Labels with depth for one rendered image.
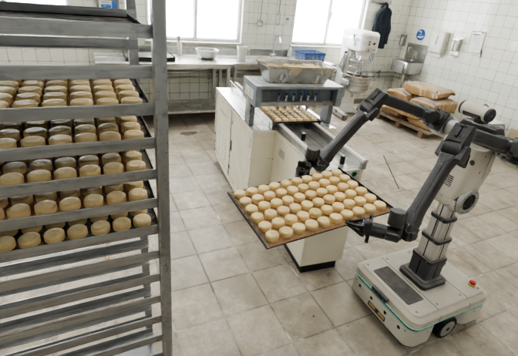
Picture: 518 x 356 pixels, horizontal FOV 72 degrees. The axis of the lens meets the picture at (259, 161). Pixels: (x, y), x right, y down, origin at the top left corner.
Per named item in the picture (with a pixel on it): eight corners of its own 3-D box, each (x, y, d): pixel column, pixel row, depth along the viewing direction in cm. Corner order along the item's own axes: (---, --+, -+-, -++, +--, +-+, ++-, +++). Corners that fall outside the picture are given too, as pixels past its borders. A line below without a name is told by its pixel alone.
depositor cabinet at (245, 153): (213, 159, 413) (216, 87, 377) (270, 156, 436) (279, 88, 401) (244, 223, 305) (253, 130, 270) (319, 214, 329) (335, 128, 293)
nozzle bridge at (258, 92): (240, 116, 297) (243, 75, 283) (317, 115, 321) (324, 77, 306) (252, 130, 269) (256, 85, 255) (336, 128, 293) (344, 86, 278)
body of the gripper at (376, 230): (362, 243, 140) (382, 247, 138) (368, 221, 135) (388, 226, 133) (364, 233, 145) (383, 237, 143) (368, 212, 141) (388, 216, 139)
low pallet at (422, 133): (370, 115, 631) (371, 109, 627) (402, 112, 667) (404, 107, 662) (426, 141, 537) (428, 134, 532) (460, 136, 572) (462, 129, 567)
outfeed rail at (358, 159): (260, 87, 394) (260, 81, 391) (262, 87, 394) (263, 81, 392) (361, 169, 224) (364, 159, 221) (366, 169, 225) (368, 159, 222)
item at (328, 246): (264, 219, 312) (276, 122, 274) (300, 216, 323) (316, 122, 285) (297, 277, 253) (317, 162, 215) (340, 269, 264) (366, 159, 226)
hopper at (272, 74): (253, 76, 284) (255, 58, 278) (317, 77, 302) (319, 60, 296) (266, 85, 259) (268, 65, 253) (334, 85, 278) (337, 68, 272)
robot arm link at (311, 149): (325, 171, 188) (317, 162, 195) (332, 152, 182) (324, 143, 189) (305, 172, 183) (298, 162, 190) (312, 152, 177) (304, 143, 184)
